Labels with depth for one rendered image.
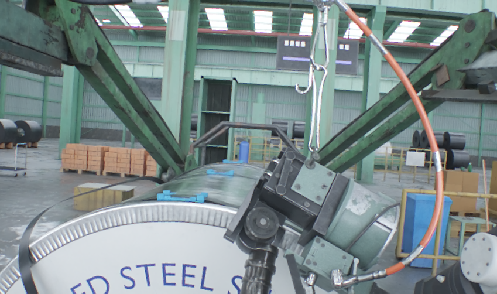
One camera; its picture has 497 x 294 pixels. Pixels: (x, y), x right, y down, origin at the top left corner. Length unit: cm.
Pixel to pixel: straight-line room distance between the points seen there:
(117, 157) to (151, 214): 1134
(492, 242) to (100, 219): 75
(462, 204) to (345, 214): 934
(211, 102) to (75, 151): 641
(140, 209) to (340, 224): 44
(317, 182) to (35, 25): 98
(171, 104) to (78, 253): 476
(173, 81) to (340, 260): 510
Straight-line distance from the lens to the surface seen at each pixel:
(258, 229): 68
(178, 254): 88
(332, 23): 572
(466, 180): 996
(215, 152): 727
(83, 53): 150
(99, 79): 161
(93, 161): 1245
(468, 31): 151
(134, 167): 1199
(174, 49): 573
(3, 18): 121
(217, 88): 731
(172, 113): 560
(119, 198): 700
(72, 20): 146
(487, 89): 132
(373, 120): 188
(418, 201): 509
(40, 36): 135
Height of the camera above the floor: 152
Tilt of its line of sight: 2 degrees down
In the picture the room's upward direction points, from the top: 4 degrees clockwise
